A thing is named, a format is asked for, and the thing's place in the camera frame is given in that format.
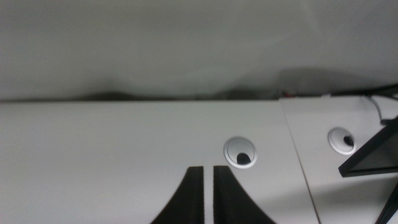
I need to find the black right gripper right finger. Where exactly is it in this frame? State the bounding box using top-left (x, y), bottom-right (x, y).
top-left (213, 166), bottom-right (276, 224)

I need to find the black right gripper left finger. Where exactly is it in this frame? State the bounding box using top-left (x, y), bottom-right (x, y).
top-left (150, 166), bottom-right (205, 224)

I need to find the black flat panel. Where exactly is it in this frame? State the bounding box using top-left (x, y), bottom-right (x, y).
top-left (338, 115), bottom-right (398, 178)

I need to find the white curtain backdrop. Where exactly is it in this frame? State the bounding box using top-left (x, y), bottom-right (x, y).
top-left (0, 0), bottom-right (398, 101)

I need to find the black slanted bar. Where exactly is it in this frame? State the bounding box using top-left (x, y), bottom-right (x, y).
top-left (374, 182), bottom-right (398, 224)

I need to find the silver round cable grommet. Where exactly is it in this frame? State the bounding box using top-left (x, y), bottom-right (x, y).
top-left (223, 136), bottom-right (258, 170)
top-left (327, 127), bottom-right (358, 156)

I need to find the thin grey cable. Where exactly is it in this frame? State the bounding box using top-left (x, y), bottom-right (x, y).
top-left (362, 95), bottom-right (393, 126)

